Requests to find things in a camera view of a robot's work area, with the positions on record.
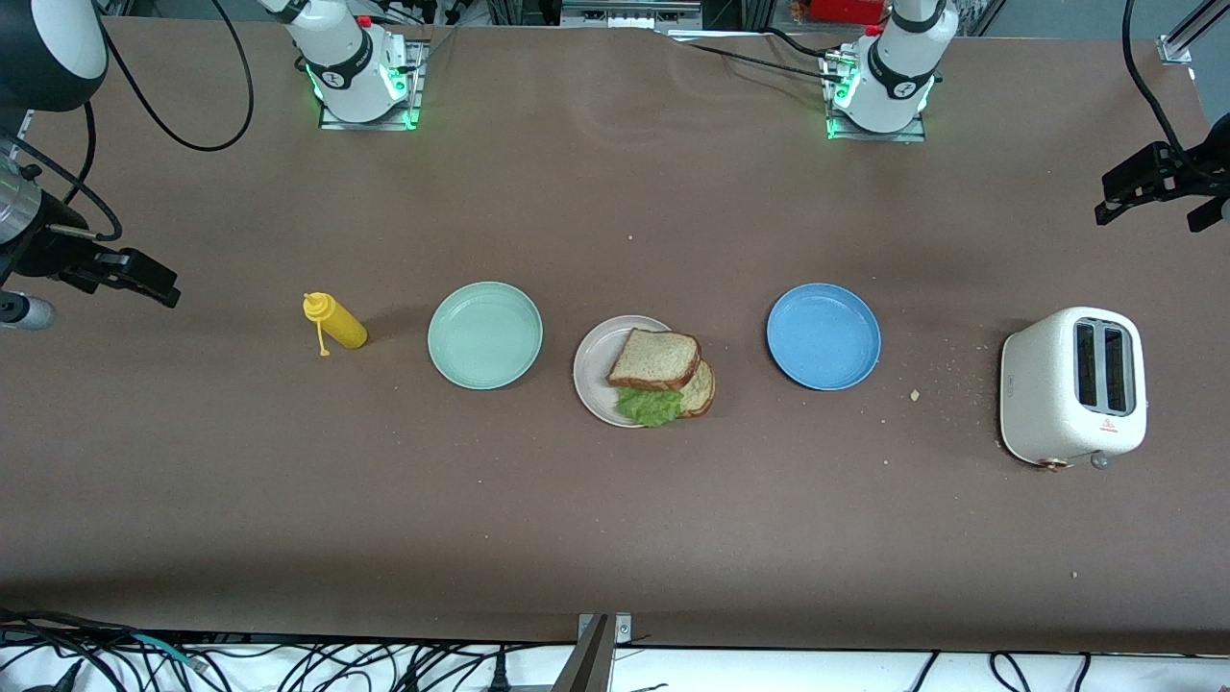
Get black base cable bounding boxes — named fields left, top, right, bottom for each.
left=673, top=27, right=851, bottom=86

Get aluminium frame profile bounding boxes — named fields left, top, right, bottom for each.
left=1158, top=0, right=1230, bottom=64

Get brown toasted bread slice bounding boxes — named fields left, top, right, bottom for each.
left=673, top=359, right=718, bottom=420
left=606, top=329, right=701, bottom=392

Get black cable loop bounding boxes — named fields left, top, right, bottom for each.
left=990, top=652, right=1035, bottom=692

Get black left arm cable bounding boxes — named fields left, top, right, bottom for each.
left=1122, top=0, right=1230, bottom=184

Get white toaster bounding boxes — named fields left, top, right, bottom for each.
left=999, top=308, right=1149, bottom=474

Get grey metal bracket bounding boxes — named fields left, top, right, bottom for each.
left=577, top=613, right=633, bottom=692

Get blue plate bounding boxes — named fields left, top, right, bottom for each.
left=766, top=282, right=882, bottom=391

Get tangled black cables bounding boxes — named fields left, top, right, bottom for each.
left=0, top=610, right=578, bottom=692

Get yellow squeeze bottle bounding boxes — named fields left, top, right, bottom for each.
left=303, top=291, right=370, bottom=358

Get silver metal rail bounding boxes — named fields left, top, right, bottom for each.
left=560, top=0, right=702, bottom=30

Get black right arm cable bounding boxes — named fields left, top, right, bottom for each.
left=0, top=0, right=256, bottom=243

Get beige plate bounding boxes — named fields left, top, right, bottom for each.
left=573, top=315, right=691, bottom=428

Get red box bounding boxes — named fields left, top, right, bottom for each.
left=809, top=0, right=890, bottom=25

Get green lettuce leaf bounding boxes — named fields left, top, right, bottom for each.
left=615, top=384, right=686, bottom=430

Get mint green plate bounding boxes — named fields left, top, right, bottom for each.
left=427, top=281, right=544, bottom=391

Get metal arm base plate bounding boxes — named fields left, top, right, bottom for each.
left=824, top=48, right=929, bottom=144
left=317, top=38, right=426, bottom=132

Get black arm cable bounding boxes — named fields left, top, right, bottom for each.
left=0, top=0, right=256, bottom=243
left=1122, top=0, right=1230, bottom=184

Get teal cable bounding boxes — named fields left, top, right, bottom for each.
left=130, top=632, right=209, bottom=671

